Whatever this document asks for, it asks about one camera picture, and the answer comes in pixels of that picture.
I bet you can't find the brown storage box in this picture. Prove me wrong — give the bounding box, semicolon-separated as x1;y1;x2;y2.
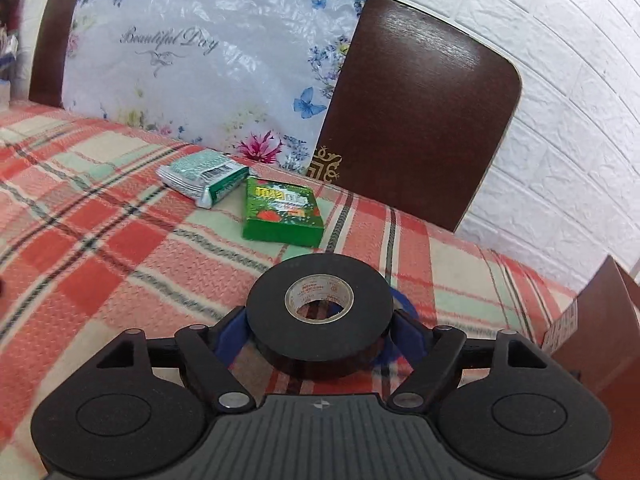
541;256;640;479

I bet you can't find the red plaid bed blanket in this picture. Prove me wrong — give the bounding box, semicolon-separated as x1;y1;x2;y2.
1;102;574;479

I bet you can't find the pale green tissue pack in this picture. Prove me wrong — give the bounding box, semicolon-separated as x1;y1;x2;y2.
156;150;250;209

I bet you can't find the floral plastic-wrapped pillow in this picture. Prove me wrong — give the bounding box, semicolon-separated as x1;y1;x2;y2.
61;0;367;173

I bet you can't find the black tape roll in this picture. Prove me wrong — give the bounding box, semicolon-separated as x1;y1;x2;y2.
245;254;394;380

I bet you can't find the blue tape roll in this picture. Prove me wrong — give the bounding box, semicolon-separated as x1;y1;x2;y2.
371;288;420;366

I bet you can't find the dark brown wooden headboard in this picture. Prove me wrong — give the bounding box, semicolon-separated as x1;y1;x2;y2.
29;0;521;229

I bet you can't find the flat green printed box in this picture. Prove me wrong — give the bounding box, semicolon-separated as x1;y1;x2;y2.
242;177;324;248

